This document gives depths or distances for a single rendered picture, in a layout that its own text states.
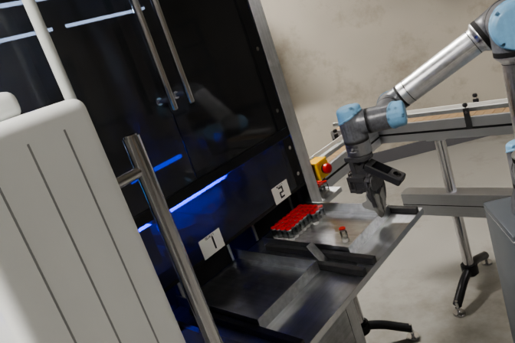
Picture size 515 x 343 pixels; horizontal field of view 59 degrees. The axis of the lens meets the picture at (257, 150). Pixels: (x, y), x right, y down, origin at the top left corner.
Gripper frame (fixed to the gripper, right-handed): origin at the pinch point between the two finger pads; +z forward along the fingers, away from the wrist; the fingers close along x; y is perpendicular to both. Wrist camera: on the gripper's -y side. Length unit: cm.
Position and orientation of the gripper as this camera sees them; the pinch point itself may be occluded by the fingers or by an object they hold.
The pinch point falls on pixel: (383, 213)
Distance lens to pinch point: 148.5
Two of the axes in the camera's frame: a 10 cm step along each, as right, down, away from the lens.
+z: 3.2, 9.2, 2.3
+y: -7.1, 0.6, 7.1
